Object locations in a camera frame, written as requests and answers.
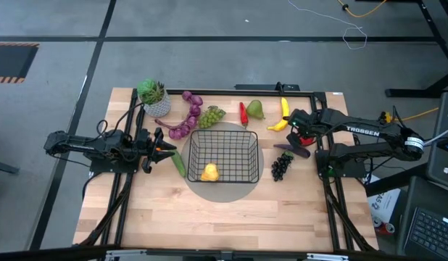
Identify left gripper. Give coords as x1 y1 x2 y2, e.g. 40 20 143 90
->
136 126 178 174

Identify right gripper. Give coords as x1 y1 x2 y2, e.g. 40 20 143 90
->
286 107 321 149

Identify purple eggplant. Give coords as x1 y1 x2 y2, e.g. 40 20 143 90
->
273 143 312 159

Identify green cucumber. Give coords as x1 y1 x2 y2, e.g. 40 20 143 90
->
170 149 188 178

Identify black grape bunch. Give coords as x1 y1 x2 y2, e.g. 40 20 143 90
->
270 149 295 183

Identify yellow banana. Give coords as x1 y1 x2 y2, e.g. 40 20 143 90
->
266 96 291 132

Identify green pear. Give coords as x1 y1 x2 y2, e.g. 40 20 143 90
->
245 99 266 121

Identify purple grape string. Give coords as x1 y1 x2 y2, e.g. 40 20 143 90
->
154 90 204 141

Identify yellow bell pepper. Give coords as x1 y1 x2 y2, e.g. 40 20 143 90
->
200 162 221 183

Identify red chili pepper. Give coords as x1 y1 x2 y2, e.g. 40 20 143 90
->
238 101 249 129

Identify green grape bunch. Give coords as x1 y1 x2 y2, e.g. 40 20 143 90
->
197 105 227 130

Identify plant in white patterned pot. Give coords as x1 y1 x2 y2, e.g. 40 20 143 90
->
136 77 173 118

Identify black mounting bar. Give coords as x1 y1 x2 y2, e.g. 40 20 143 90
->
234 83 301 92

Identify round grey mat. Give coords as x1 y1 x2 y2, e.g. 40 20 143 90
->
180 121 265 204

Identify white cardboard box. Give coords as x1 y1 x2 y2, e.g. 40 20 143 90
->
366 175 402 225

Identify red cans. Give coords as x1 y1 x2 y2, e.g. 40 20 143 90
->
372 215 396 236

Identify dark laptop with sticker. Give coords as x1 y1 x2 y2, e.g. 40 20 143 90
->
426 91 448 191

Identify dark laptop with keyboard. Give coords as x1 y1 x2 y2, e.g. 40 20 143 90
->
397 175 448 261

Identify black furniture foot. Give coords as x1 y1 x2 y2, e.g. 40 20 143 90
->
0 159 20 175

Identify black hazard-striped floor mat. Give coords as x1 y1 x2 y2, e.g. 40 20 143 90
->
0 42 41 85

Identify black wire basket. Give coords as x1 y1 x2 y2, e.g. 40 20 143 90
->
186 129 261 184

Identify yellow cable with plug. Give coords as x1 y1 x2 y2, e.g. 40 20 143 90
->
381 107 440 123

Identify black desk leg frame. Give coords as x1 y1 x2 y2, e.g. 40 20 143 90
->
385 0 448 99

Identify white cable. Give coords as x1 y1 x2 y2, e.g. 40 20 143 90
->
287 0 368 51

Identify grey cable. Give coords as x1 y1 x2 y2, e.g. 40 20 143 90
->
422 124 448 146

